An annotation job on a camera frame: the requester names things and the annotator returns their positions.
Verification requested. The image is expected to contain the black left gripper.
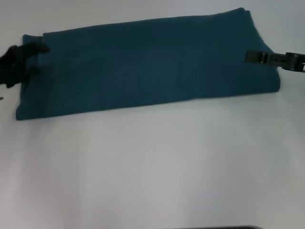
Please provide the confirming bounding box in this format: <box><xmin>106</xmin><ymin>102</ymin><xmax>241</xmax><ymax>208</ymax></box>
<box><xmin>0</xmin><ymin>42</ymin><xmax>51</xmax><ymax>89</ymax></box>

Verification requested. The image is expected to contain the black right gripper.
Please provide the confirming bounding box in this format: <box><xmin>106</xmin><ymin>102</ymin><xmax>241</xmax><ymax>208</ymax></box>
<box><xmin>245</xmin><ymin>50</ymin><xmax>305</xmax><ymax>73</ymax></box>

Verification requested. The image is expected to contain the teal T-shirt with pink print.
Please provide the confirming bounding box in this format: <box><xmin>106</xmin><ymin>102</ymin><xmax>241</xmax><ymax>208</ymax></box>
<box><xmin>15</xmin><ymin>7</ymin><xmax>281</xmax><ymax>122</ymax></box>

